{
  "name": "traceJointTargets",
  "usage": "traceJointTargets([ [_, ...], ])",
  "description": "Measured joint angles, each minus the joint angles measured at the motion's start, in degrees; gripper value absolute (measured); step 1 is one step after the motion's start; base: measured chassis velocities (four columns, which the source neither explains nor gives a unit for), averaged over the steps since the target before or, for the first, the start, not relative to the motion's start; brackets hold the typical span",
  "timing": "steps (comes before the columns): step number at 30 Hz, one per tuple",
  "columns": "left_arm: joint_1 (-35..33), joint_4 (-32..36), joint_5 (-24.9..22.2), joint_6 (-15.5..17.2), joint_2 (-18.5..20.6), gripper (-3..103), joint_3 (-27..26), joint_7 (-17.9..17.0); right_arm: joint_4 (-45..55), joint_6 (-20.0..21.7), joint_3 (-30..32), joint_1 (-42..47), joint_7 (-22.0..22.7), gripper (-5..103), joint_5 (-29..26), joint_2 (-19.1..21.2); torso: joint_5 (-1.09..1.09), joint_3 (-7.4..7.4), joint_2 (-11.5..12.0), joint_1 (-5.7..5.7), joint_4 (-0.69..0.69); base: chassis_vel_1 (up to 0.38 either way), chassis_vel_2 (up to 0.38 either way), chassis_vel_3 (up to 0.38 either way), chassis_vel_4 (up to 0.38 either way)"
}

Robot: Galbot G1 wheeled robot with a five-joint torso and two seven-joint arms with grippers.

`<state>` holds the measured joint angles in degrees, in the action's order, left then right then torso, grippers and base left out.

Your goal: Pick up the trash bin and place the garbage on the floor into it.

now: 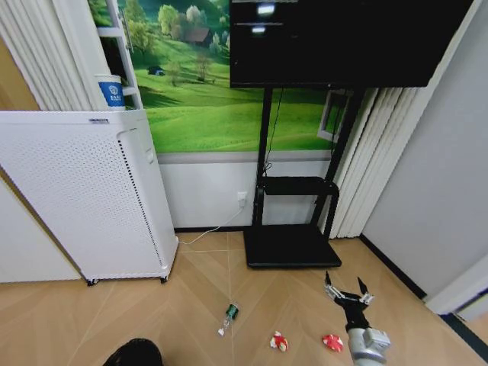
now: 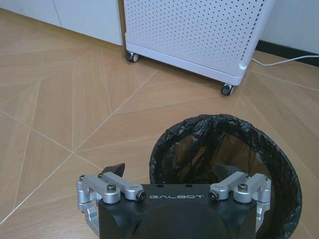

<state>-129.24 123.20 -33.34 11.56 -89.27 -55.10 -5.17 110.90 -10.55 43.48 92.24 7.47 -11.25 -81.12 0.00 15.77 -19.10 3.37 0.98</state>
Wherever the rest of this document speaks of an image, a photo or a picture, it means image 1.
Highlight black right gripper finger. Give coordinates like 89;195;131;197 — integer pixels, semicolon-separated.
357;276;376;306
324;271;343;302

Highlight black television floor stand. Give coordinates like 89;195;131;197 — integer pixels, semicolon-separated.
242;87;368;270

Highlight black trash bin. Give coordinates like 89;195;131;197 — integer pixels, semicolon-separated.
102;337;165;366

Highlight red white crumpled wrapper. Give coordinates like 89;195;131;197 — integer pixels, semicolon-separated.
269;330;290;353
322;333;345;352

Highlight crushed clear plastic bottle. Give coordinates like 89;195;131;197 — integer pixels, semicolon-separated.
217;302;240;337

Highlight white vertical blinds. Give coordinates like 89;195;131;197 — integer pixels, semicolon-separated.
328;88;422;240
0;0;112;112

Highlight black television screen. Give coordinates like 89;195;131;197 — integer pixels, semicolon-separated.
230;0;476;89

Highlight white air purifier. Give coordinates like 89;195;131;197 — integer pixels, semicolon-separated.
0;108;179;286

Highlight blue white paper cup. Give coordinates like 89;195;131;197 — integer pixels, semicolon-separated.
94;73;126;112

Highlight white power cable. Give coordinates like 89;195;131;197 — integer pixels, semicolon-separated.
177;205;245;246

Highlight black hanging cable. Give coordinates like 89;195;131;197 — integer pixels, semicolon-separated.
261;87;284;177

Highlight green landscape wall poster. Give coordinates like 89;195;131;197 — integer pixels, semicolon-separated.
88;0;346;154

